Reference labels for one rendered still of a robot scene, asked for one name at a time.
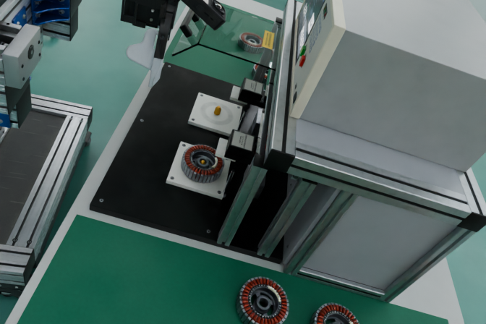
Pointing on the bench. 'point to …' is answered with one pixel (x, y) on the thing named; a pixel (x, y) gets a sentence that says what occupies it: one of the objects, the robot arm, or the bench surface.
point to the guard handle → (189, 23)
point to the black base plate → (163, 107)
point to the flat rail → (265, 113)
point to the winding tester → (395, 65)
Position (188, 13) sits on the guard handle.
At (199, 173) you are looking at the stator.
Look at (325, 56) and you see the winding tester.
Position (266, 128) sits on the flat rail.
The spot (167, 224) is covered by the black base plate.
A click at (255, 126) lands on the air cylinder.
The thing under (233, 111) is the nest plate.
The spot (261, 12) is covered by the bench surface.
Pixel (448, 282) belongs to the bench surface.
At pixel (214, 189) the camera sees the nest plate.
